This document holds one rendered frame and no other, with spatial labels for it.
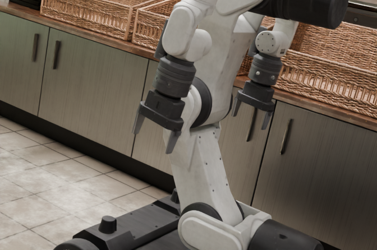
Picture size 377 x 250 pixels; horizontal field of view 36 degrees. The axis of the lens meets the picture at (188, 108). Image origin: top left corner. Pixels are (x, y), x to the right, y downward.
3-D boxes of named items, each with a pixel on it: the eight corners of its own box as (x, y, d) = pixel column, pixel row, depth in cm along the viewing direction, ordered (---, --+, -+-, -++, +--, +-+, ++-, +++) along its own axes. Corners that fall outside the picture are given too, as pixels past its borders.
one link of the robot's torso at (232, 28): (220, 131, 168) (307, -8, 149) (188, 140, 153) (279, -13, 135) (184, 100, 174) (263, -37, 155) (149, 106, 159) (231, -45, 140)
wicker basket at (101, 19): (102, 17, 322) (110, -33, 315) (184, 41, 294) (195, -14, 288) (36, 14, 281) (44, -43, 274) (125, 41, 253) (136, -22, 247)
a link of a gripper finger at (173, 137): (162, 153, 135) (171, 129, 133) (170, 151, 137) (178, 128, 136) (168, 156, 134) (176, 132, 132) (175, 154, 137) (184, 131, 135)
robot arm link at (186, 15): (200, 60, 134) (220, 6, 130) (178, 60, 126) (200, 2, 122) (178, 50, 137) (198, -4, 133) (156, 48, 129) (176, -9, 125)
